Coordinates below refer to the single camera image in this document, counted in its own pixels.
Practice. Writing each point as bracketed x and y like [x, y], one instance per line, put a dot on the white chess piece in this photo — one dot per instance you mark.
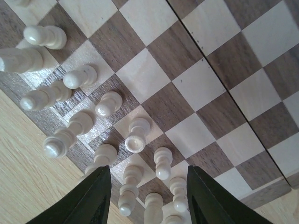
[138, 128]
[105, 155]
[153, 212]
[129, 192]

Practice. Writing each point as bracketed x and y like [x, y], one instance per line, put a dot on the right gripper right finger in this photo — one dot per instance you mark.
[210, 203]

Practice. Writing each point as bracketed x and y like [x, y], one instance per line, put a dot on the wooden chess board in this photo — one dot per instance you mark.
[218, 81]

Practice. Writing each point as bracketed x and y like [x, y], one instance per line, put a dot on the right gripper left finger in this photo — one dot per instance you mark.
[87, 203]

